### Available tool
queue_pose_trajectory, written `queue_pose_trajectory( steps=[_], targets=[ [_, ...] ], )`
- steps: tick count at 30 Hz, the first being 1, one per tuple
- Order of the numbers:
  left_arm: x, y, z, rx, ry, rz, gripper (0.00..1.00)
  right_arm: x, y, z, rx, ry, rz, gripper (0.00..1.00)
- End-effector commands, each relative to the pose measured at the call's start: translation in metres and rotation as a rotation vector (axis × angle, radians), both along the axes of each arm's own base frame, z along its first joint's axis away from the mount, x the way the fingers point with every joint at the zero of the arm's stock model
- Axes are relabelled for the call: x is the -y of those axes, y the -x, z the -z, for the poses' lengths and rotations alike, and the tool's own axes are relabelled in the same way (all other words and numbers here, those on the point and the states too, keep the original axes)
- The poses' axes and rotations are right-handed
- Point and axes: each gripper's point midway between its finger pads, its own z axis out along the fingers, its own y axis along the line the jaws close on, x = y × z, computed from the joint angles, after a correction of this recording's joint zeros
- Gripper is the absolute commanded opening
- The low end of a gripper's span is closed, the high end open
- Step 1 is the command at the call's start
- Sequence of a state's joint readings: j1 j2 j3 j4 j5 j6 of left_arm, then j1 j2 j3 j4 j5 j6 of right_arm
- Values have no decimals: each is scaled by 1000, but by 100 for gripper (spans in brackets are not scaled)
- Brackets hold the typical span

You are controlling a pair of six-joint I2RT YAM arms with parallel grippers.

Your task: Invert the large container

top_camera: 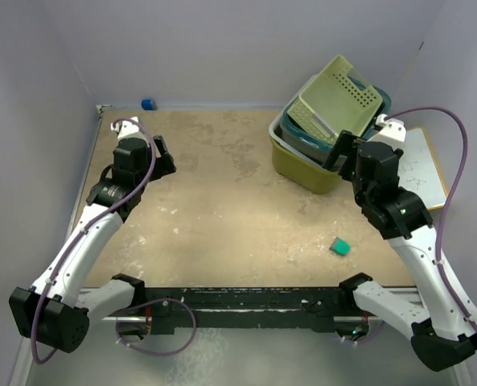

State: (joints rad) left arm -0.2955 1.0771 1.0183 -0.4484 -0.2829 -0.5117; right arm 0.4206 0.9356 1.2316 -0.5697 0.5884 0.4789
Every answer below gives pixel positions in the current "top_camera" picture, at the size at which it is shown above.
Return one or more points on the large olive green container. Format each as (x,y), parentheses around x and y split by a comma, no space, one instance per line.
(313,178)

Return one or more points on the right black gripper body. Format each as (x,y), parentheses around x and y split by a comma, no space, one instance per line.
(400,151)

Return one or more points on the small whiteboard orange frame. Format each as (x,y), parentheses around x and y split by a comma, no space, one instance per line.
(419,172)

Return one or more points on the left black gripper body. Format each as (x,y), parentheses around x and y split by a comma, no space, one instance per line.
(144,172)

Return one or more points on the pale green perforated basket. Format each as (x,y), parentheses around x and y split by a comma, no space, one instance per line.
(337,99)

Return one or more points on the white perforated basket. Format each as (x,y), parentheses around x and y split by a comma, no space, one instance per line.
(275,129)

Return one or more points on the grey plastic tub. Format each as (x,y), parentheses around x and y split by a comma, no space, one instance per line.
(298,149)

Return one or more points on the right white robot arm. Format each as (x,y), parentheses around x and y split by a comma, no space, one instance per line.
(442,332)

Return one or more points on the blue cap object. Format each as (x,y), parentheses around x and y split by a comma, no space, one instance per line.
(148,104)

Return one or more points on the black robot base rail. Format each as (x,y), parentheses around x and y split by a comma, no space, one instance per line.
(318,309)

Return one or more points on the green whiteboard eraser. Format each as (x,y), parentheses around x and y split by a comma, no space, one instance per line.
(340,247)

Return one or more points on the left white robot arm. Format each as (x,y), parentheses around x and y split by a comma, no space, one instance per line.
(52,311)

